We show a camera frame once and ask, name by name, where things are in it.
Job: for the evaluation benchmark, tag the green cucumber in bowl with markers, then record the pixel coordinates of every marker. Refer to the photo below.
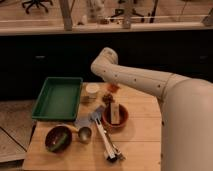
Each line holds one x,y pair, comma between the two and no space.
57,142

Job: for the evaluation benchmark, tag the dark brown bowl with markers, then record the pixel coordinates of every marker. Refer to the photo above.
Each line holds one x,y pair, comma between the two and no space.
57,132

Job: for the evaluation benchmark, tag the black office chair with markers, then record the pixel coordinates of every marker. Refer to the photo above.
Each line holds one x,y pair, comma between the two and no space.
38,3

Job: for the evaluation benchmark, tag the blue grey cloth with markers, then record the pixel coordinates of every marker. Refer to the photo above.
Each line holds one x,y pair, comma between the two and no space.
89,119

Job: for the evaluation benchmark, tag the terracotta bowl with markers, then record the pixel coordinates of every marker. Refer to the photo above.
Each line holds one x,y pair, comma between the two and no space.
106,118

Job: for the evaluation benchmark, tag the dark brown pine cone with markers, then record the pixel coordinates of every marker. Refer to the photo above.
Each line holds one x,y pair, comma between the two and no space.
107,98

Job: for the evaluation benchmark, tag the wooden block in bowl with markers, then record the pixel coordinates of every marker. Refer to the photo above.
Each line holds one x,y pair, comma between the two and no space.
114,113

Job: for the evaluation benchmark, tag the green plastic tray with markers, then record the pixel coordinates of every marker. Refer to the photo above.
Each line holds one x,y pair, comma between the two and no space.
58,99

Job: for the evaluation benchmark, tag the white paper cup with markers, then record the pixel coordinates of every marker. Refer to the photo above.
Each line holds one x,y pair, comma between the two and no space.
92,90

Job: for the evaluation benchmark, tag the small orange apple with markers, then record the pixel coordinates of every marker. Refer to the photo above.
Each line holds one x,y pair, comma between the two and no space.
113,88

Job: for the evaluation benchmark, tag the small metal cup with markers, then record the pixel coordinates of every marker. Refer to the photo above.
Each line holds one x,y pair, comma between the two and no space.
85,134

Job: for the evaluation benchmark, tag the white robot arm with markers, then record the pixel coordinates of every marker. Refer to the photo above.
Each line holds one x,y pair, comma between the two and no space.
186,106

